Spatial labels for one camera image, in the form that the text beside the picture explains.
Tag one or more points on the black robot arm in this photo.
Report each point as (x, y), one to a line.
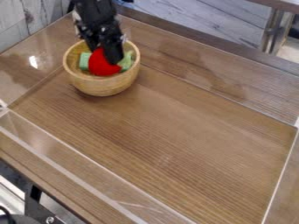
(92, 10)

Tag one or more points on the black table leg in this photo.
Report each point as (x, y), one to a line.
(35, 210)

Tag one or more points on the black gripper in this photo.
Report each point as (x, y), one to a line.
(104, 31)

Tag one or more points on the metal table leg background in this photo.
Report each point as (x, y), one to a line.
(276, 30)

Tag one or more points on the red round fruit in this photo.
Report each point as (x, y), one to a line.
(99, 65)

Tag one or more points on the green sponge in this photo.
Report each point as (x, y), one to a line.
(124, 63)

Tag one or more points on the clear acrylic tray wall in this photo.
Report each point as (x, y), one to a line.
(86, 187)

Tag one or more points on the wooden bowl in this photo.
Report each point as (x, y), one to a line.
(98, 85)

